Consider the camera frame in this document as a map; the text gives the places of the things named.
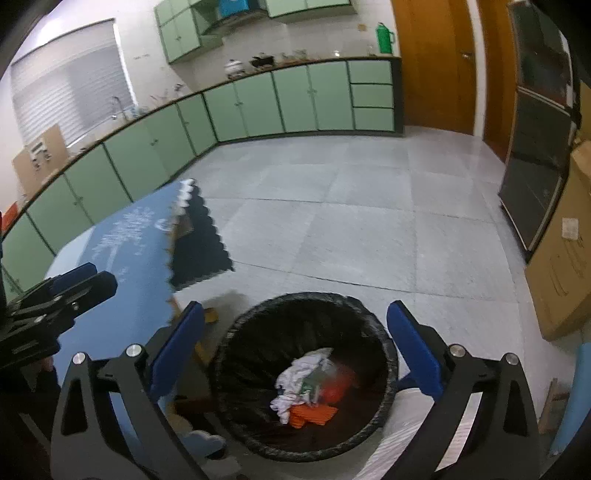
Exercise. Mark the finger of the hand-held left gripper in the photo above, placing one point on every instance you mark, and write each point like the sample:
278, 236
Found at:
92, 290
74, 277

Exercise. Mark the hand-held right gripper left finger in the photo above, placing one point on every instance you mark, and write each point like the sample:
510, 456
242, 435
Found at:
178, 350

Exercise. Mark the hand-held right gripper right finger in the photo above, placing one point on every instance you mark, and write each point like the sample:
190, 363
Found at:
415, 350

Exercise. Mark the black-lined trash bin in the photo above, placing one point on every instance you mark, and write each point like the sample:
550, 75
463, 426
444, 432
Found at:
258, 332

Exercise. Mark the red plastic bag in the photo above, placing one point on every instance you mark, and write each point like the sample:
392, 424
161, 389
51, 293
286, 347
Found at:
337, 387

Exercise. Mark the olive green wrapper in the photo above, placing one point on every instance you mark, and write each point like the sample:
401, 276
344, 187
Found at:
314, 385

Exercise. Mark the large orange foam net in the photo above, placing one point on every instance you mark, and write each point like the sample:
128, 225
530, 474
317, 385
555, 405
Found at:
314, 414

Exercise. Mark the white paper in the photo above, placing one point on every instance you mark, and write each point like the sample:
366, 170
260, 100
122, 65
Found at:
295, 374

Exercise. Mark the blue patterned tablecloth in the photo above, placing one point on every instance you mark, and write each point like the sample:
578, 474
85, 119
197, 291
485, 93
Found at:
124, 240

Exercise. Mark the orange plastic basin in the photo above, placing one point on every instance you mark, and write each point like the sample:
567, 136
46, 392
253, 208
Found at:
11, 215

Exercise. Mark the brown cardboard box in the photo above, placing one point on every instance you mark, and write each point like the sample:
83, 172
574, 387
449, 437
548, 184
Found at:
51, 147

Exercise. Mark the light blue panel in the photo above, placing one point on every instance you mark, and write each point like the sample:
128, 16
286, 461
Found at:
575, 392

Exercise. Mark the large tan cardboard box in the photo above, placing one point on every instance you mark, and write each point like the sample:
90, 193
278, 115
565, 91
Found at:
563, 277

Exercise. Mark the steel faucet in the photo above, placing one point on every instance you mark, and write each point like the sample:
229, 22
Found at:
115, 108

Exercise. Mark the white window blind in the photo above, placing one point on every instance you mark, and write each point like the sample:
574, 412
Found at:
69, 92

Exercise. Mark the black glass cabinet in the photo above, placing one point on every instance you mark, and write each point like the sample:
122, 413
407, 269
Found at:
535, 138

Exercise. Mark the white cooking pot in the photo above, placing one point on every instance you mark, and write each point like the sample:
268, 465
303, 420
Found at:
234, 68

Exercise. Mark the green base cabinets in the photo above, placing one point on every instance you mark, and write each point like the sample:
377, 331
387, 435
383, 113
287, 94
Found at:
295, 101

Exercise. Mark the brown wooden door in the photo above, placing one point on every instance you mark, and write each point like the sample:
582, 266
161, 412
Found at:
434, 69

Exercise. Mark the black wok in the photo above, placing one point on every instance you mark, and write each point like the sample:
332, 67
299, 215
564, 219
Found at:
262, 61

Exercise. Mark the black range hood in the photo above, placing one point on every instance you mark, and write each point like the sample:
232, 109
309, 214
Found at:
221, 25

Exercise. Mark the row of glass jars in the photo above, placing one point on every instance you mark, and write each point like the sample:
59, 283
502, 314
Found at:
295, 55

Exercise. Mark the green thermos bottle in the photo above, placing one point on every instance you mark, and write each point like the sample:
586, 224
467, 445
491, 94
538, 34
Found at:
385, 39

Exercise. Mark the blue box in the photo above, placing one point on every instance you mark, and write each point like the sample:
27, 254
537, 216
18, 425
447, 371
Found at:
233, 7

